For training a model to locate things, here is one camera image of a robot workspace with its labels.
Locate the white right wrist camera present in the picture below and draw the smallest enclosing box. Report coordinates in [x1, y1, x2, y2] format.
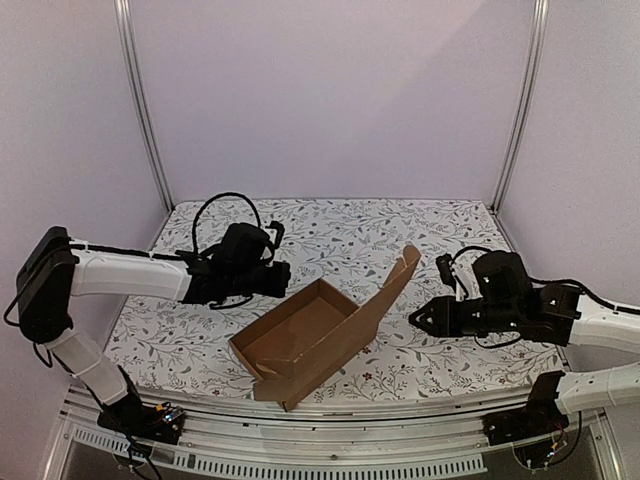
[435, 254, 470, 301]

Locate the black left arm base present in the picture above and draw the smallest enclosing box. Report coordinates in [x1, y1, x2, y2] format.
[97, 370, 186, 445]

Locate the brown cardboard paper box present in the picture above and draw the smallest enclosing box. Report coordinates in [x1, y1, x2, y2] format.
[229, 244, 421, 412]

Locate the left aluminium corner post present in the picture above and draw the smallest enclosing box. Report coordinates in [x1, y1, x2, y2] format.
[113, 0, 175, 213]

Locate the aluminium corner post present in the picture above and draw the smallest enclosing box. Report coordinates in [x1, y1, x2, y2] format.
[113, 0, 175, 213]
[490, 0, 550, 217]

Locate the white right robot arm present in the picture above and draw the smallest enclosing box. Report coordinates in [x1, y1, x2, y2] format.
[408, 250, 639, 436]

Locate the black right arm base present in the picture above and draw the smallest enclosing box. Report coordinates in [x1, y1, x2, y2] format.
[482, 371, 569, 470]

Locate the right aluminium corner post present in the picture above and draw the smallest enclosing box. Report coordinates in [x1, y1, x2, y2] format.
[490, 0, 550, 217]

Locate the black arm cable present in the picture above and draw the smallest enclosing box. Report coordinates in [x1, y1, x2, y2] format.
[449, 244, 640, 316]
[69, 192, 263, 261]

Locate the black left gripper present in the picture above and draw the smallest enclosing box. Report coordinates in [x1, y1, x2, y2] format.
[227, 261, 290, 298]

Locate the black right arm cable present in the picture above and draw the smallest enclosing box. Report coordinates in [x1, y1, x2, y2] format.
[449, 244, 640, 316]

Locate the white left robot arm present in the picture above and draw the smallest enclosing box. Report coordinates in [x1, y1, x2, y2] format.
[3, 221, 290, 434]

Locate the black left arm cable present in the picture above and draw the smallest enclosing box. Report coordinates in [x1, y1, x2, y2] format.
[69, 192, 263, 261]

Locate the aluminium front rail frame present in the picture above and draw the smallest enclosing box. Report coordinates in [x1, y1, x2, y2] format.
[43, 386, 627, 479]

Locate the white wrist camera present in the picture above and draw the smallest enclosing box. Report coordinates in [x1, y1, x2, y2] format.
[435, 254, 470, 301]
[266, 220, 285, 251]

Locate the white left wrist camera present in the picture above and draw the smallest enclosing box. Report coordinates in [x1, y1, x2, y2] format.
[266, 220, 285, 251]

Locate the floral patterned table mat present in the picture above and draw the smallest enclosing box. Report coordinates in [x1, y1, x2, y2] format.
[106, 199, 562, 404]

